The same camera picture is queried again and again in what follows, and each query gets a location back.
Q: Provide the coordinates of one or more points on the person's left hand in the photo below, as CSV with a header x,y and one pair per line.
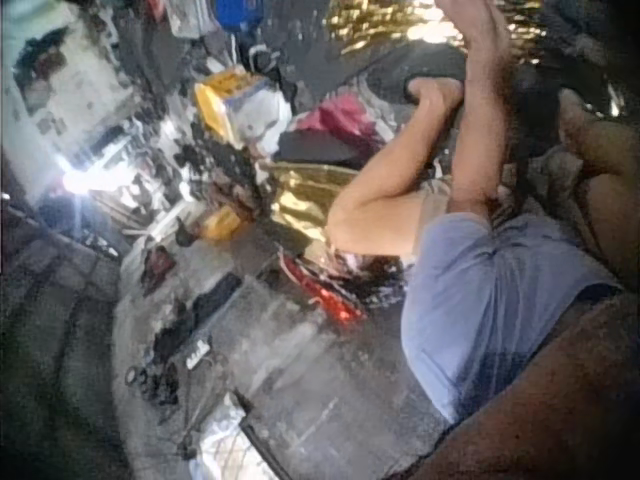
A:
x,y
436,95

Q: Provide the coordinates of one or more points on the person's right hand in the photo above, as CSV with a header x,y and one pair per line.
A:
x,y
475,25

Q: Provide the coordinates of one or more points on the person's left fingers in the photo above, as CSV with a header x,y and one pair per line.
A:
x,y
422,90

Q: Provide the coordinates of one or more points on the person's right fingers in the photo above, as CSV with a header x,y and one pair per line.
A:
x,y
457,12

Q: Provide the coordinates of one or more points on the black garment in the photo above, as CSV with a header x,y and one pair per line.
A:
x,y
395,70

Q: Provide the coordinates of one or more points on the shiny gold foil fabric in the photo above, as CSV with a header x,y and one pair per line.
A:
x,y
380,25

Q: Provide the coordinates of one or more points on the pink red cloth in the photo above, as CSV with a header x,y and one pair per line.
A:
x,y
340,122

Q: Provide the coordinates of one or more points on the white plastic bag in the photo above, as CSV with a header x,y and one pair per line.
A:
x,y
262,122

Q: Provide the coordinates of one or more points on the gold foil sheet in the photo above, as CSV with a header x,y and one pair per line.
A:
x,y
305,205

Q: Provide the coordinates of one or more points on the person's legs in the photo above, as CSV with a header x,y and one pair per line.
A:
x,y
605,165

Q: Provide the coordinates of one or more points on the blue container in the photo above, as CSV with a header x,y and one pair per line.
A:
x,y
239,12

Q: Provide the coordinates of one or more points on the yellow cardboard box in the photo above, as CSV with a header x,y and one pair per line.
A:
x,y
220,97

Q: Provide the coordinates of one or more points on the heap of black parts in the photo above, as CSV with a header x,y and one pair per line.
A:
x,y
225,170

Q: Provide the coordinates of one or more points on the red and black bag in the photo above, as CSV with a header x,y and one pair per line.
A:
x,y
325,295

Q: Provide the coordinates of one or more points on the small yellow packet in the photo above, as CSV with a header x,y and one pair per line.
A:
x,y
222,222

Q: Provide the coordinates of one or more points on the long black case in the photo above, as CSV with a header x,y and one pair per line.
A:
x,y
216,297

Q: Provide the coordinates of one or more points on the small red black object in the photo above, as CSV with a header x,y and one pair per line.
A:
x,y
157,265

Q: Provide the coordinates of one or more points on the cluttered white shelf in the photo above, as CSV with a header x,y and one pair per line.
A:
x,y
80,100

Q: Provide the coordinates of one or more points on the white power strip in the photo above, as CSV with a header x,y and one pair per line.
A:
x,y
197,355

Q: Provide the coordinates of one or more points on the row of small black parts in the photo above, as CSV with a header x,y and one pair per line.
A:
x,y
160,370

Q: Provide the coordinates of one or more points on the silvery plastic bag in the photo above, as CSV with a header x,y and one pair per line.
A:
x,y
225,440

